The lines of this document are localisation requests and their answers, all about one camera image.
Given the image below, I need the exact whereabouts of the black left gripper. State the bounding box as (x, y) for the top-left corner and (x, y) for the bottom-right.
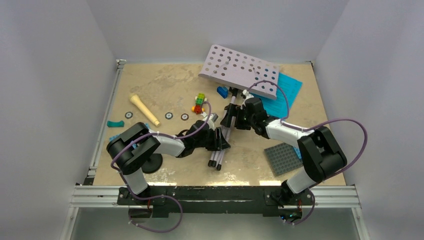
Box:
(193, 126), (229, 150)

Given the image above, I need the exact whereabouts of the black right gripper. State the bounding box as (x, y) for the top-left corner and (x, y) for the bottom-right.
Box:
(220, 104), (256, 131)

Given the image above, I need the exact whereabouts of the lilac tripod music stand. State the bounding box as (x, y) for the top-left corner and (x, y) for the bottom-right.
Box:
(198, 44), (281, 172)

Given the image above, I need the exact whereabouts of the teal sheet music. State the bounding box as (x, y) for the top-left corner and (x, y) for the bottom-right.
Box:
(250, 72), (303, 119)

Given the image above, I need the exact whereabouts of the black microphone desk stand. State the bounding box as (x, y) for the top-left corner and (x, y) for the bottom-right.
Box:
(141, 153), (163, 174)

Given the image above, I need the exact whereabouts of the cream microphone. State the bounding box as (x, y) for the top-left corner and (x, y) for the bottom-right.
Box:
(129, 93), (161, 127)

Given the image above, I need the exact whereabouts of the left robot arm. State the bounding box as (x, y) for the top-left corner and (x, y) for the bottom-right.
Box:
(106, 120), (231, 205)

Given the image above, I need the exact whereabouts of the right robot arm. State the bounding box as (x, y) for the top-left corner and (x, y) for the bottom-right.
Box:
(220, 97), (347, 204)

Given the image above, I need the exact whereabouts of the blue white brick stack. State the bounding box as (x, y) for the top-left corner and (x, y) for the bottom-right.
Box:
(216, 86), (229, 99)

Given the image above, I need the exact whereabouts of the colourful toy brick car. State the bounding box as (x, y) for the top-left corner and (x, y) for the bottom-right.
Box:
(191, 93), (207, 115)

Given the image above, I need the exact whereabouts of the grey brick baseplate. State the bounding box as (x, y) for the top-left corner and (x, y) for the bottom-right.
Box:
(264, 143), (303, 177)

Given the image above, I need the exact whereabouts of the light blue brick plate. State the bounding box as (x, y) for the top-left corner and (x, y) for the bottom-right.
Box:
(293, 146), (302, 160)

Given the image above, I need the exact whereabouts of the light blue brick baseplate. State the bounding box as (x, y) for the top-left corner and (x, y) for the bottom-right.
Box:
(109, 123), (151, 149)

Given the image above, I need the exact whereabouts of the dark blue poker chip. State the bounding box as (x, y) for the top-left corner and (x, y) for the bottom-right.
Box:
(125, 111), (133, 119)

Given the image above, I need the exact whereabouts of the teal curved block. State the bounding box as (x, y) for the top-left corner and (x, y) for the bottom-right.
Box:
(106, 120), (125, 128)

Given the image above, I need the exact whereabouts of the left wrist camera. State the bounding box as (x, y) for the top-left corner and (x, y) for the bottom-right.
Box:
(202, 112), (219, 129)

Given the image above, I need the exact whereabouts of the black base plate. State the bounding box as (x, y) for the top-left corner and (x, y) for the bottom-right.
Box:
(117, 186), (313, 220)

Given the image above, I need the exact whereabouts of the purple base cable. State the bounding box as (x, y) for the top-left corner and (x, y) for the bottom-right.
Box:
(128, 194), (184, 234)

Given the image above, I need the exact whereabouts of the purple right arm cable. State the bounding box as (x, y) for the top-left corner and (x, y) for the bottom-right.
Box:
(247, 79), (369, 183)

